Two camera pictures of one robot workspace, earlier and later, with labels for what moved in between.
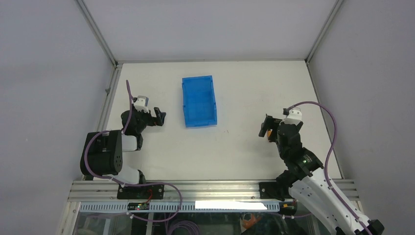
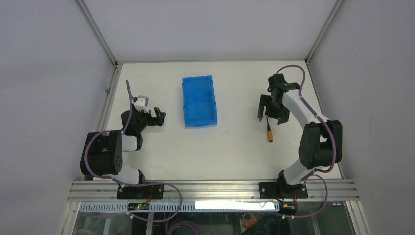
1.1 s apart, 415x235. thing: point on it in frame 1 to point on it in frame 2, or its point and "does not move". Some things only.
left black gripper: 151,119 does not move
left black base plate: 145,192 does not move
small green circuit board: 138,206 does not move
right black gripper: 269,123 to 282,116
